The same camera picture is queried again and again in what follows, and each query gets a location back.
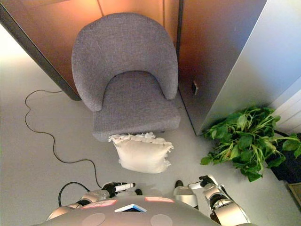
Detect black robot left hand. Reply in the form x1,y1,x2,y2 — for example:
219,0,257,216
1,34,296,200
102,181,136,198

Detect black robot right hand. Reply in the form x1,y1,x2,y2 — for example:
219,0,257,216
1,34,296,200
188,174,219,190

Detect white fringed pillow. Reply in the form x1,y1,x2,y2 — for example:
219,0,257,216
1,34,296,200
108,132,174,174

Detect silver robot right leg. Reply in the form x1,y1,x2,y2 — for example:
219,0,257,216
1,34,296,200
173,186,200,210

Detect grey robot torso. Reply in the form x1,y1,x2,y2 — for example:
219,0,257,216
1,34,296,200
32,195,221,226

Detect green leafy plant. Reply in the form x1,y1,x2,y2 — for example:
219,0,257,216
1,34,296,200
200,106,301,183

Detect black plant pot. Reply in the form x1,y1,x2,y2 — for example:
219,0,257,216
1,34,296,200
265,133,301,184

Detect wooden framed box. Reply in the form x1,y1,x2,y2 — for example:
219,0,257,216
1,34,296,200
285,182,301,209

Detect white drawer cabinet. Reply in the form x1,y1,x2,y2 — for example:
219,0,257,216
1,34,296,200
270,81,301,136

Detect grey fabric armchair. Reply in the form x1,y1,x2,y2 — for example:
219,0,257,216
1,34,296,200
71,12,181,143

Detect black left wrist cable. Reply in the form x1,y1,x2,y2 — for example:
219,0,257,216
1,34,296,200
58,181,90,208

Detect thin black floor cable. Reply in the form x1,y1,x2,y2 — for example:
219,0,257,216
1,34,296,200
24,89,103,189

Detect dark metal frame post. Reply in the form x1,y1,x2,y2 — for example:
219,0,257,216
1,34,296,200
176,0,184,48

